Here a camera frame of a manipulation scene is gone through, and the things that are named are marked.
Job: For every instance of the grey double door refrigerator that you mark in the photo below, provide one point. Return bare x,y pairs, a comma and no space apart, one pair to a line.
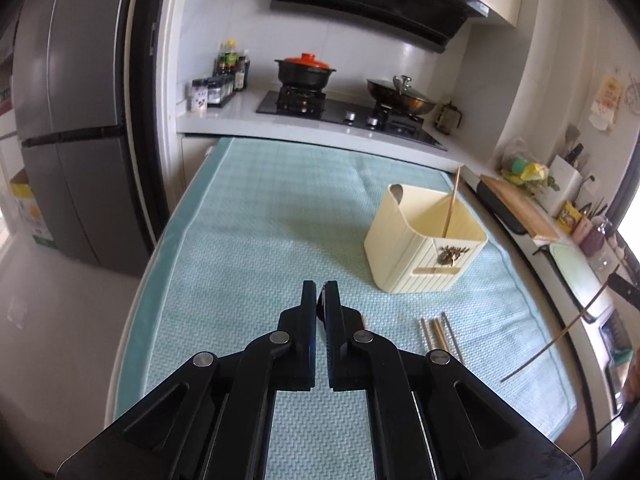
68,96

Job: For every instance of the black gas stove top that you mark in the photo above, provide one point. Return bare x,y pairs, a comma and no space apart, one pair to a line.
314,105

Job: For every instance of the sauce bottles group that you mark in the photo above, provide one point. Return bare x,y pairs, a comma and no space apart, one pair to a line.
234,62

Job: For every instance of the yellow green cloth bundle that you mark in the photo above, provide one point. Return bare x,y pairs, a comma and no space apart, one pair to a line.
531,177

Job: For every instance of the glass french press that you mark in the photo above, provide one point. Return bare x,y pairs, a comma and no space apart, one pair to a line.
448,118

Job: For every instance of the pink cup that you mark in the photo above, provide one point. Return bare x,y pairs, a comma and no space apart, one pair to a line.
582,230

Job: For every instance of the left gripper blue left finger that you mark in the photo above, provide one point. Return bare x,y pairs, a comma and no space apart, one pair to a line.
305,338

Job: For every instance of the hanging wall calendar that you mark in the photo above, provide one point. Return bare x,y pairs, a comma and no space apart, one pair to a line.
604,107

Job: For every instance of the white knife block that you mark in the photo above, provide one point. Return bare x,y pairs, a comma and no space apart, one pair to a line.
562,186

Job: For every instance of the green plastic cutting board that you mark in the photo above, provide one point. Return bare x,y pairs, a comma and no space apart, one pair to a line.
581,282

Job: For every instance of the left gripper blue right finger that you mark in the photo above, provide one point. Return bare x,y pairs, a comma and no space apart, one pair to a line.
340,324

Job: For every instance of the wok with glass lid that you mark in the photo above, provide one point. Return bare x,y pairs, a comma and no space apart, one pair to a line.
399,95

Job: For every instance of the steel spoon round bowl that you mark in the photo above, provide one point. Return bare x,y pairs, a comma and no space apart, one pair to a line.
397,192

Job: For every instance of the light blue table cloth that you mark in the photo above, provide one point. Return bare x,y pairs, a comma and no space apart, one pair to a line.
261,217

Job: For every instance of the cream utensil holder box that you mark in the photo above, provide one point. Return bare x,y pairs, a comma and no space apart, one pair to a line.
404,245

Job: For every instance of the yellow cardboard box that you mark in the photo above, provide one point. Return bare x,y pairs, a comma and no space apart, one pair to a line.
30,211

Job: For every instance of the black pot red lid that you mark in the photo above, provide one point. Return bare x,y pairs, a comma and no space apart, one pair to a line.
304,72

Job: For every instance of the wooden cutting board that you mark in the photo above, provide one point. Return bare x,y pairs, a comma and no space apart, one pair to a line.
522,209

